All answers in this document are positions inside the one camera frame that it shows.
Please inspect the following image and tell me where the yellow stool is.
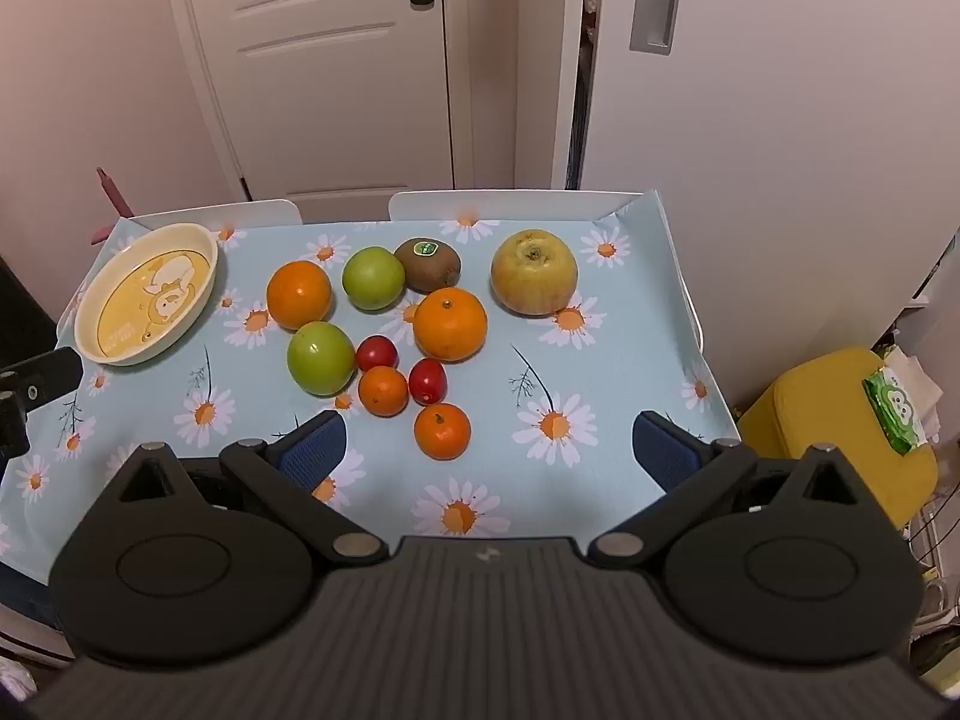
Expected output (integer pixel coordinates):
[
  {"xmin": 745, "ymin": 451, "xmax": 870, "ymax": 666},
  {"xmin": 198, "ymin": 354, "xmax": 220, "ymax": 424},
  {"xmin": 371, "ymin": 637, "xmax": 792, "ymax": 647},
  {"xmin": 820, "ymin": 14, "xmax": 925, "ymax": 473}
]
[{"xmin": 738, "ymin": 347, "xmax": 940, "ymax": 533}]

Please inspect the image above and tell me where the large orange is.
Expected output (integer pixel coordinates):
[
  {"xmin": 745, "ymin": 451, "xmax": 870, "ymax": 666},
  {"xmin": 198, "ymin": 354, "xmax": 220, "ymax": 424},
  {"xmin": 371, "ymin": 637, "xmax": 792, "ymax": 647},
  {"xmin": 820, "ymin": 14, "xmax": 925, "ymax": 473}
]
[
  {"xmin": 266, "ymin": 260, "xmax": 333, "ymax": 331},
  {"xmin": 413, "ymin": 287, "xmax": 488, "ymax": 362}
]

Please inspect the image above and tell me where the green wet wipes pack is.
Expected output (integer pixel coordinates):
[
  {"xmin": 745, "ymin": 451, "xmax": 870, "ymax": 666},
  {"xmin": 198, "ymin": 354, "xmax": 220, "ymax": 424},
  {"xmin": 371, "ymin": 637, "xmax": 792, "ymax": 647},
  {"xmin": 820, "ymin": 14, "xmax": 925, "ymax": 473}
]
[{"xmin": 862, "ymin": 367, "xmax": 932, "ymax": 455}]

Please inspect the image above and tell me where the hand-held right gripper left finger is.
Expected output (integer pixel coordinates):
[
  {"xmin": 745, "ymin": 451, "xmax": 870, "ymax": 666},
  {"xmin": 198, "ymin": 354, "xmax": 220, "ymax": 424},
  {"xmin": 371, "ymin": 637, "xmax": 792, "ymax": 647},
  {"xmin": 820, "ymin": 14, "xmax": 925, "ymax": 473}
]
[{"xmin": 81, "ymin": 411, "xmax": 391, "ymax": 568}]

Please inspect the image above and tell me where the yellow-green large apple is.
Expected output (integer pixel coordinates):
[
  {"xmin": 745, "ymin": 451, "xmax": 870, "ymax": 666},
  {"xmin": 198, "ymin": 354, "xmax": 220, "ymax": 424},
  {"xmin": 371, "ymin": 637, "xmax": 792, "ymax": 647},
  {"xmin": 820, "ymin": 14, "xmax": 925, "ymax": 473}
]
[{"xmin": 491, "ymin": 229, "xmax": 579, "ymax": 316}]

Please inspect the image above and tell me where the cream bowl with cartoon print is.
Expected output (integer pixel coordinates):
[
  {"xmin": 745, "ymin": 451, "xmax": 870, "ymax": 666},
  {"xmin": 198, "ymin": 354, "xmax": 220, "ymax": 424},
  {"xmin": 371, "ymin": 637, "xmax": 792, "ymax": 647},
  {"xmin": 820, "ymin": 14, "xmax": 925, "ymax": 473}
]
[{"xmin": 73, "ymin": 223, "xmax": 219, "ymax": 367}]

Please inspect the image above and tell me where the white wire rack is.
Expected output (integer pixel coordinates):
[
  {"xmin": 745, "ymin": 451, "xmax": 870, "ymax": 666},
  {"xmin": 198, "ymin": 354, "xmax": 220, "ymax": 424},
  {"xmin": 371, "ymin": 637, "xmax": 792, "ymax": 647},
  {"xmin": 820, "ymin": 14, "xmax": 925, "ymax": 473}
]
[{"xmin": 904, "ymin": 491, "xmax": 960, "ymax": 620}]

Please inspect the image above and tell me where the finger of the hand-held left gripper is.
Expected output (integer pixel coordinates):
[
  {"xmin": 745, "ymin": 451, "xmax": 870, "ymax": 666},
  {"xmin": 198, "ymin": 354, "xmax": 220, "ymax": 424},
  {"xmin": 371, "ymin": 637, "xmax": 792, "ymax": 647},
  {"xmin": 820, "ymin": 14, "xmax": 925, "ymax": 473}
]
[{"xmin": 0, "ymin": 347, "xmax": 84, "ymax": 464}]

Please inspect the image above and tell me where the green apple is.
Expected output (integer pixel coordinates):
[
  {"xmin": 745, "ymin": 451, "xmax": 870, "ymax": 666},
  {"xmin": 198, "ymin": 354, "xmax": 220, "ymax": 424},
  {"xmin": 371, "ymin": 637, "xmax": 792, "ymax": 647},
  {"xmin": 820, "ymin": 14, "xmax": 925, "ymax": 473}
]
[
  {"xmin": 342, "ymin": 246, "xmax": 407, "ymax": 312},
  {"xmin": 287, "ymin": 321, "xmax": 356, "ymax": 397}
]

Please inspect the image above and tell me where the small orange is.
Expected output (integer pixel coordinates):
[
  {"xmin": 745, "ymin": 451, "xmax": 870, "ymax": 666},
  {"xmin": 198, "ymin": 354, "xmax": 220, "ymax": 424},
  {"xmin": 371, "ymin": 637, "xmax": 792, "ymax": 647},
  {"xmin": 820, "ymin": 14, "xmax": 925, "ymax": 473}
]
[
  {"xmin": 414, "ymin": 403, "xmax": 472, "ymax": 461},
  {"xmin": 358, "ymin": 365, "xmax": 410, "ymax": 418}
]

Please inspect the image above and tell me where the daisy print light blue tablecloth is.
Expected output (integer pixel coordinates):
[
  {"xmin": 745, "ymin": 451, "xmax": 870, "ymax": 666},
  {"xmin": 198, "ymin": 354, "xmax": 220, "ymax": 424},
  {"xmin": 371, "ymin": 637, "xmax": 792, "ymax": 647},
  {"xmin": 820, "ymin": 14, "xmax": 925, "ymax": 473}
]
[{"xmin": 0, "ymin": 190, "xmax": 741, "ymax": 587}]

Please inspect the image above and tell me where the white wardrobe door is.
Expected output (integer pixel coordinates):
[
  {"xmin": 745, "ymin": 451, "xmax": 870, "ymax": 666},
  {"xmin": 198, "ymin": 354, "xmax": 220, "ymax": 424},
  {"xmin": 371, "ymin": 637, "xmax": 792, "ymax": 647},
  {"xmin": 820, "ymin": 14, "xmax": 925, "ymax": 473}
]
[{"xmin": 581, "ymin": 0, "xmax": 960, "ymax": 406}]

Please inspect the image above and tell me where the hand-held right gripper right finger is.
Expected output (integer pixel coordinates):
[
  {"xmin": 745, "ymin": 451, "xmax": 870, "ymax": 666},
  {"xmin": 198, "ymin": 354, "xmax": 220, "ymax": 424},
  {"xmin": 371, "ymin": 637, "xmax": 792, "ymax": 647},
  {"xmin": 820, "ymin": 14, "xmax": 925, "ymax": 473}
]
[{"xmin": 586, "ymin": 410, "xmax": 899, "ymax": 568}]

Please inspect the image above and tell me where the white panelled door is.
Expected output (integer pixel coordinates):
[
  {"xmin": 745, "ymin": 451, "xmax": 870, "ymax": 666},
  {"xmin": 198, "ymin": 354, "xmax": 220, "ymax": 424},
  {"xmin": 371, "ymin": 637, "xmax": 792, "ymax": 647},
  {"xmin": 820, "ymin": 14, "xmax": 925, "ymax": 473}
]
[{"xmin": 159, "ymin": 0, "xmax": 460, "ymax": 205}]

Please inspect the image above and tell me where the white chair back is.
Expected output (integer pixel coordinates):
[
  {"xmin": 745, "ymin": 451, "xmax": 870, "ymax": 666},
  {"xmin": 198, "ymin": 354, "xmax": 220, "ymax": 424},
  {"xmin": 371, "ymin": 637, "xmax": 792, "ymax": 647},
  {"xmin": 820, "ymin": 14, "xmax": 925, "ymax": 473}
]
[
  {"xmin": 129, "ymin": 199, "xmax": 303, "ymax": 230},
  {"xmin": 388, "ymin": 190, "xmax": 638, "ymax": 224}
]

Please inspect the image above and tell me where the red cherry tomato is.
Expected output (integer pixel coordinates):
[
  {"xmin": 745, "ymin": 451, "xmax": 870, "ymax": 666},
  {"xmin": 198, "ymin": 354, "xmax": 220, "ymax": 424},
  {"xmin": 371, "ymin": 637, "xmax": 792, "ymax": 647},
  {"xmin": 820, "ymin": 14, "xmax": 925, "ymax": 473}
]
[
  {"xmin": 409, "ymin": 358, "xmax": 449, "ymax": 404},
  {"xmin": 355, "ymin": 335, "xmax": 398, "ymax": 372}
]

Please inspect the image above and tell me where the brown kiwi with sticker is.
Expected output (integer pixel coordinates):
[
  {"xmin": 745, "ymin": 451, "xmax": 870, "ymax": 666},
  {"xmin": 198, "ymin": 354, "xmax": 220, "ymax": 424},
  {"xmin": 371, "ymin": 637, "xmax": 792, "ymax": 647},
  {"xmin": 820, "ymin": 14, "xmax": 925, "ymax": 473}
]
[{"xmin": 394, "ymin": 237, "xmax": 462, "ymax": 293}]

